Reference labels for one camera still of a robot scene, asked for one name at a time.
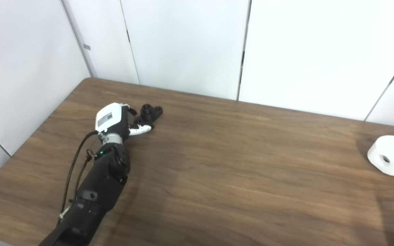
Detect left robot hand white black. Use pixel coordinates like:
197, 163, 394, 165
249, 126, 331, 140
95, 102, 155, 138

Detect black flanged holder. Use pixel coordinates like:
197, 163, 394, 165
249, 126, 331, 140
134, 104, 163, 125

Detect round white piece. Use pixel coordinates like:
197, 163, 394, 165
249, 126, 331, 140
367, 135, 394, 177

